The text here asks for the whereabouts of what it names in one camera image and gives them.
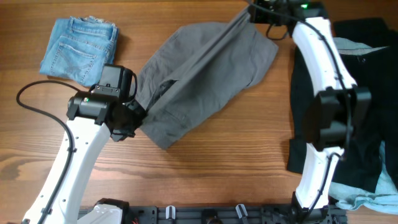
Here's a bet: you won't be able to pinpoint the grey cotton shorts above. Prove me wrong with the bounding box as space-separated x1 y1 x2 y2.
136 8 278 149

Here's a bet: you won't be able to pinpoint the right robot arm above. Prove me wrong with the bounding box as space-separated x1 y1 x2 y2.
248 1 371 223

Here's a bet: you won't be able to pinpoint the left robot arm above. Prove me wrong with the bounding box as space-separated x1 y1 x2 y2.
22 64 146 223

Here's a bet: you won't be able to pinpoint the folded blue denim jeans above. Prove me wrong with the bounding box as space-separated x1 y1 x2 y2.
39 16 119 86

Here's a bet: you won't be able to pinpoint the black garment at corner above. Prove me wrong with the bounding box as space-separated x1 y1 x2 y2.
333 17 397 47

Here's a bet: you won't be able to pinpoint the black garment under pile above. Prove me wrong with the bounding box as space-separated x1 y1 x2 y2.
286 45 398 194

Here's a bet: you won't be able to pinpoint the light blue garment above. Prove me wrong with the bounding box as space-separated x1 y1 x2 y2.
329 37 397 215

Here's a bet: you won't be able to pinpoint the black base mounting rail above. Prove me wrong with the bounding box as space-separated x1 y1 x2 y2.
77 203 348 224

